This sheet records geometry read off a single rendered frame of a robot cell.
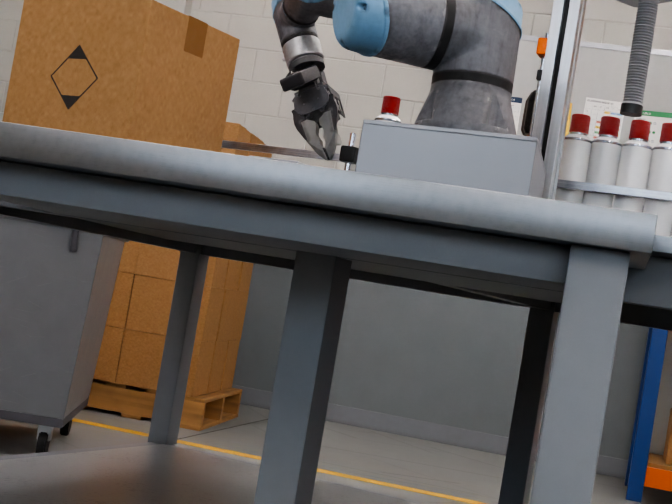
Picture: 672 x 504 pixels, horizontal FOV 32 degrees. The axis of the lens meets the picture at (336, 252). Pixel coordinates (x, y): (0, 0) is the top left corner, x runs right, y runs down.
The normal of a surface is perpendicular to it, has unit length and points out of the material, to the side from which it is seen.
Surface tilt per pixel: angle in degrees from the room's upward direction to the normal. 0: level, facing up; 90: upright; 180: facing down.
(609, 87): 90
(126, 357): 90
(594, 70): 90
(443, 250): 90
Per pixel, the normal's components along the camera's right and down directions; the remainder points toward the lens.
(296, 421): -0.38, -0.10
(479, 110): 0.18, -0.36
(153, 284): -0.14, -0.06
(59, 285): 0.08, 0.04
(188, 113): 0.83, 0.12
